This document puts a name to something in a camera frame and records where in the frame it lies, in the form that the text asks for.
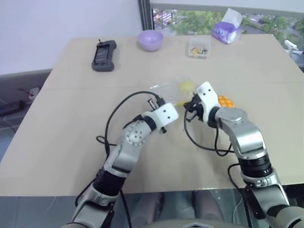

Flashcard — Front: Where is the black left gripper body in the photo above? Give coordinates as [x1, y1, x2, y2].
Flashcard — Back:
[147, 95, 167, 111]

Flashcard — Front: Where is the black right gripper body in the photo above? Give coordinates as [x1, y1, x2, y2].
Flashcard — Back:
[189, 93, 205, 123]

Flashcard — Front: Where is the clear plastic bag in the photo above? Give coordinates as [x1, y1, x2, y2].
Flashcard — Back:
[148, 76, 198, 107]

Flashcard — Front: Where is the yellow snack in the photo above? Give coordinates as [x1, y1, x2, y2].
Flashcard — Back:
[178, 80, 196, 93]

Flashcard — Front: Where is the orange yellow fruit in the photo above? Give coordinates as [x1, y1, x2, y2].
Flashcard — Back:
[217, 95, 235, 109]

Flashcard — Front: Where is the clear box with colourful bits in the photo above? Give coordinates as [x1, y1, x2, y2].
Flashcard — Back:
[185, 37, 212, 60]

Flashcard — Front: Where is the purple bowl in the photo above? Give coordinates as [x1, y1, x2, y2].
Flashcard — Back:
[136, 30, 164, 52]

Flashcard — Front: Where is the black handheld controller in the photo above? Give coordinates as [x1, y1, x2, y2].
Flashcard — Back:
[91, 38, 117, 72]

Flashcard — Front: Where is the purple tissue pack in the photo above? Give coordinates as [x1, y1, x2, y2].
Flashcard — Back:
[211, 8, 244, 45]

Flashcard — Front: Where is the grey robot torso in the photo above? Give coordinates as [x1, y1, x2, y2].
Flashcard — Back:
[149, 212, 240, 228]

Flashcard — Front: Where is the white device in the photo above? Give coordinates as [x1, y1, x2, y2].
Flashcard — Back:
[284, 39, 299, 56]

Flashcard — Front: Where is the black power strip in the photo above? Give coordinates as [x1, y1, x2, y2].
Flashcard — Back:
[0, 100, 26, 117]

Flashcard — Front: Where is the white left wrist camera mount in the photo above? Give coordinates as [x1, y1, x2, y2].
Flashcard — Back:
[143, 102, 179, 127]

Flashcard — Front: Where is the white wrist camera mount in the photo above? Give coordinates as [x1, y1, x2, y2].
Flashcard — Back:
[143, 102, 179, 127]
[195, 81, 219, 119]

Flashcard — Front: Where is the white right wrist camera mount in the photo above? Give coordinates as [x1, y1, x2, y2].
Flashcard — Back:
[195, 81, 219, 119]

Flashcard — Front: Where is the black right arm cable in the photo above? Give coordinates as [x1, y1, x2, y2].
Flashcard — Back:
[182, 113, 236, 156]

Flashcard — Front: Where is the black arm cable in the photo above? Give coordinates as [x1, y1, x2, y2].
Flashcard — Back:
[182, 113, 236, 156]
[95, 91, 164, 158]

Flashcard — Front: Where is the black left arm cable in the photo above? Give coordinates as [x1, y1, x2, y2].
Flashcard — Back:
[95, 91, 164, 158]

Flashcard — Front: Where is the grey window frame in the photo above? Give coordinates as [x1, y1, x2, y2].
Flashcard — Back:
[139, 0, 155, 31]

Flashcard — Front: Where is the white connector with red wire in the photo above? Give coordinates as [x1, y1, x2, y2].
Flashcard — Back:
[16, 87, 40, 99]

